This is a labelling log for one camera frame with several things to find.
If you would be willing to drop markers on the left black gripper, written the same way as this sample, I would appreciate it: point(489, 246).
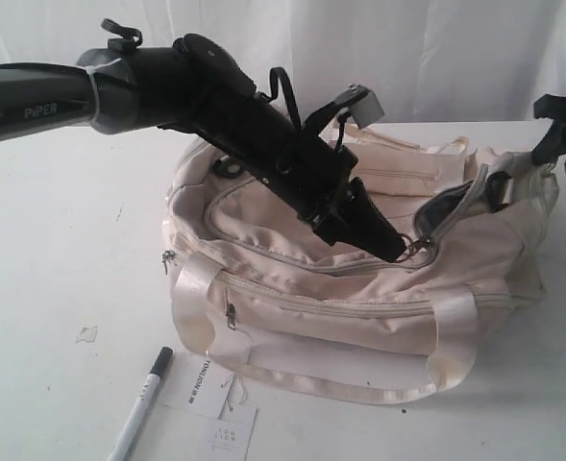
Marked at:
point(302, 169)

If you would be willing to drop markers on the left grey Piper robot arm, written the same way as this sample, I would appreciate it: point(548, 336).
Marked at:
point(196, 86)

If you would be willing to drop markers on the clear tape scrap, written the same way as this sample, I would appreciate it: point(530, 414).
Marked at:
point(87, 335)

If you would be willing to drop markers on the white tag TONLION text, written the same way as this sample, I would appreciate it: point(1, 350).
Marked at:
point(197, 385)

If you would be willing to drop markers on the white backdrop curtain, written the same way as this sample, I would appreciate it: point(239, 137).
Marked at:
point(428, 61)

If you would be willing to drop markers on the cream fabric duffel bag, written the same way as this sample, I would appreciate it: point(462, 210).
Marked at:
point(240, 262)

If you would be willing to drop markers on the white marker black cap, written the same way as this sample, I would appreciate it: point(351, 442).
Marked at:
point(144, 399)

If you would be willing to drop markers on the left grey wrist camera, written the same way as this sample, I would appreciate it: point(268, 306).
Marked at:
point(365, 107)

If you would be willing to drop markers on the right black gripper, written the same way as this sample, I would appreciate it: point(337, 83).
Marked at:
point(553, 144)

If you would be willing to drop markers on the white square hang tag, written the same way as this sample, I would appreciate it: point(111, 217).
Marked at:
point(228, 439)

